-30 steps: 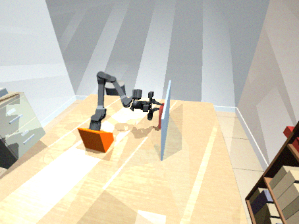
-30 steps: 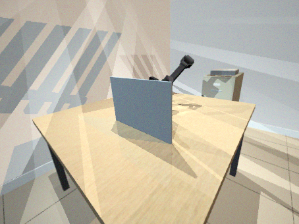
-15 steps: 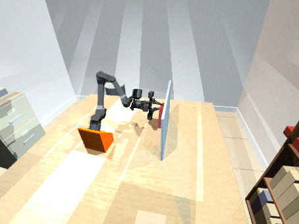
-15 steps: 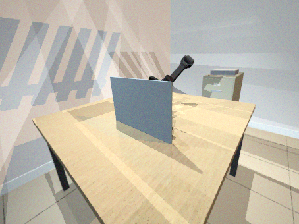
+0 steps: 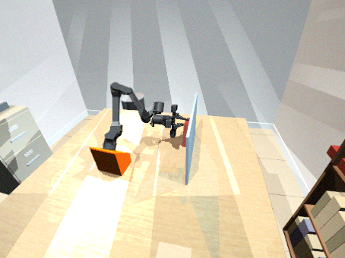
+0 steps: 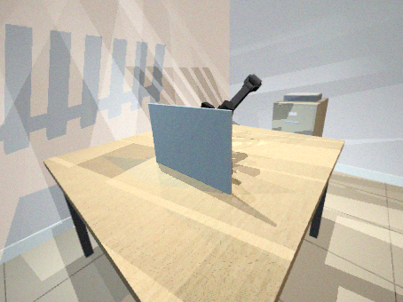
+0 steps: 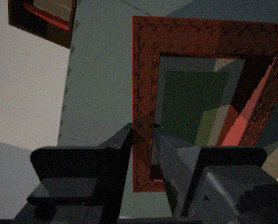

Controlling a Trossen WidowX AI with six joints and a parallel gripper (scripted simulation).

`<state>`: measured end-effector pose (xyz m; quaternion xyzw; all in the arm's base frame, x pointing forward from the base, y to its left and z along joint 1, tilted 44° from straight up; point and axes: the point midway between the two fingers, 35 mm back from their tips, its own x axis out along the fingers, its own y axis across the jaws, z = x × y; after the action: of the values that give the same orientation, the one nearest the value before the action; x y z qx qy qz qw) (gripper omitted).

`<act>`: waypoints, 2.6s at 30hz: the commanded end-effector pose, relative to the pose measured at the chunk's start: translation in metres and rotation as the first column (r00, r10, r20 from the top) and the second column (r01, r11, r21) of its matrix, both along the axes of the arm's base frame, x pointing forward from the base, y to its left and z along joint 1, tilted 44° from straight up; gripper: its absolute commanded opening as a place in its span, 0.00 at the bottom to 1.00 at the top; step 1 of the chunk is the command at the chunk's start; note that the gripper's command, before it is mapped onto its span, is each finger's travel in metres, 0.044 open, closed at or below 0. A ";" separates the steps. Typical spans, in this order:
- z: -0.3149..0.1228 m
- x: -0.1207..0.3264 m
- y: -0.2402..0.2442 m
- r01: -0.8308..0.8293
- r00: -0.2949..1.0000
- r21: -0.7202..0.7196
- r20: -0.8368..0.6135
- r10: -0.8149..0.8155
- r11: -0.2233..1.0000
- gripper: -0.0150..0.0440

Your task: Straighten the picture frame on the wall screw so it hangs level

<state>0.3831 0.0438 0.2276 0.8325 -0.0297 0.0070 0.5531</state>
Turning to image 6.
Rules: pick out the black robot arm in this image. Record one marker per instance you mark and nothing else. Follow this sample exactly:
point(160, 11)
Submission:
point(251, 83)

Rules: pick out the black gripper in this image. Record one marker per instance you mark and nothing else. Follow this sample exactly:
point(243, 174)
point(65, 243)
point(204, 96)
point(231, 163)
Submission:
point(207, 105)

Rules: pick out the black flat panel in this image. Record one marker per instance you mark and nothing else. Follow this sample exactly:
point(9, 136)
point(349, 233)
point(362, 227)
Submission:
point(195, 141)

